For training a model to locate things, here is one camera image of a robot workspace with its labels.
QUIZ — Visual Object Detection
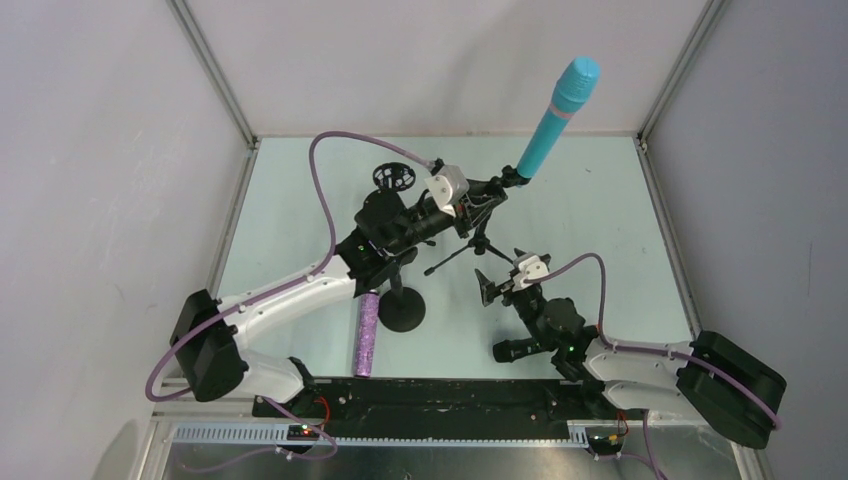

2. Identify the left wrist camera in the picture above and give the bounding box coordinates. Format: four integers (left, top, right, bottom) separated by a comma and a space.
425, 164, 469, 217

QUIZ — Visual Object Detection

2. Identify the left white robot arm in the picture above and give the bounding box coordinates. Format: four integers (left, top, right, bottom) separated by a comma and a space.
170, 180, 507, 403

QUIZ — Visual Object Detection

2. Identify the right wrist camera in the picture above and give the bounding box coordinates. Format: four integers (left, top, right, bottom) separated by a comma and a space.
511, 261, 550, 291

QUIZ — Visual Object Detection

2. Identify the black microphone orange tip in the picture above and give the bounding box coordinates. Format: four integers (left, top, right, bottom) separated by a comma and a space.
492, 338, 558, 363

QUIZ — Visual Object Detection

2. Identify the shock mount tripod stand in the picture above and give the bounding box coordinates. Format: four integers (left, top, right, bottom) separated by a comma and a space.
372, 162, 416, 193

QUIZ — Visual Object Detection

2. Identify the round base mic stand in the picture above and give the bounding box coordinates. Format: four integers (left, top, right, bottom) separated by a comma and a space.
378, 276, 426, 333

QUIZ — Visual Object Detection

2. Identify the clip tripod mic stand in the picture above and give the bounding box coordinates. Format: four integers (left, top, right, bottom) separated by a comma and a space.
424, 165, 530, 276

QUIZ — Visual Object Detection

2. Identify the slotted cable duct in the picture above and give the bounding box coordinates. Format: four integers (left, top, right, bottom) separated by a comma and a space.
171, 422, 589, 449

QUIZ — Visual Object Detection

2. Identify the purple glitter microphone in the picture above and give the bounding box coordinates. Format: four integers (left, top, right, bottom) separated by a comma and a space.
353, 291, 380, 378

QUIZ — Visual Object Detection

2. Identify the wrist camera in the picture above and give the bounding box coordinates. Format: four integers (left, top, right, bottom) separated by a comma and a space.
511, 261, 550, 291
425, 164, 469, 217

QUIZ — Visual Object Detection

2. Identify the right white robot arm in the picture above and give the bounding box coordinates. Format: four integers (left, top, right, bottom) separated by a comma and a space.
475, 251, 787, 449

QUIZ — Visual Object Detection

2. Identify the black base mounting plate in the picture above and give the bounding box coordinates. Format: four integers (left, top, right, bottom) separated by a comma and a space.
285, 377, 644, 440

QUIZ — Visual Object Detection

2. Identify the light blue microphone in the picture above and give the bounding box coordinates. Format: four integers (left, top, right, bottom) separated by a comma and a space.
515, 56, 601, 180

